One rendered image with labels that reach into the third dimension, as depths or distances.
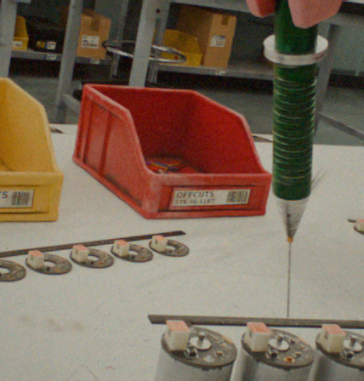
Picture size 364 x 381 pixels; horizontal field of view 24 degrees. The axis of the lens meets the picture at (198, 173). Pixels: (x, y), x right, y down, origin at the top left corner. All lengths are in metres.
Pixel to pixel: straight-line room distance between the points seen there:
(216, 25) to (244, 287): 4.49
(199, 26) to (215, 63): 0.23
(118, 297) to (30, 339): 0.07
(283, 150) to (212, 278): 0.27
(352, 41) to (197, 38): 1.44
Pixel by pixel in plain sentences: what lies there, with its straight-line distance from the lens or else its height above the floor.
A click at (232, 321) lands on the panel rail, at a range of 0.30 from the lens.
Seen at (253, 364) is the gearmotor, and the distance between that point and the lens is 0.29.
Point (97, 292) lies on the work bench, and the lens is 0.45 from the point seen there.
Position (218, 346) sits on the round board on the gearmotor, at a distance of 0.29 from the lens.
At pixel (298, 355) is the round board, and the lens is 0.29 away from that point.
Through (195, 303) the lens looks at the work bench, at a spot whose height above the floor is 0.75.
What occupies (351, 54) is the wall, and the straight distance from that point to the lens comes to 6.14.
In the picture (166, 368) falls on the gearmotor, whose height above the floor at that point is 0.81.
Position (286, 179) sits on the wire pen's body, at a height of 0.88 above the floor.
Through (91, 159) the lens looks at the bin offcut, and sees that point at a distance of 0.63.
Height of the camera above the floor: 0.94
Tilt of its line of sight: 16 degrees down
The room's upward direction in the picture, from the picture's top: 11 degrees clockwise
